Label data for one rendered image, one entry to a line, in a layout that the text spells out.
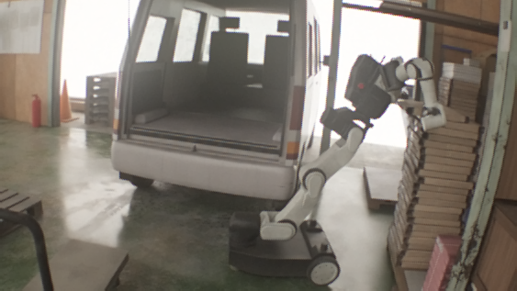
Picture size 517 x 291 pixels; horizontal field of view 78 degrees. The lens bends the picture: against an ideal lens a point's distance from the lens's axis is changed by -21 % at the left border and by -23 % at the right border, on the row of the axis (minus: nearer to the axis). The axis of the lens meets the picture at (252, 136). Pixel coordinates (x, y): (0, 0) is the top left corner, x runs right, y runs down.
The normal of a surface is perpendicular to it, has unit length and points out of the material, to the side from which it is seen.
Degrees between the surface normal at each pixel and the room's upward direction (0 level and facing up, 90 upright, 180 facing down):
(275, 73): 93
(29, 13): 90
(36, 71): 90
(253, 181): 88
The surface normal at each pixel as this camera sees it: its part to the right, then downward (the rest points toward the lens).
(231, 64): -0.21, 0.25
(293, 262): 0.05, 0.22
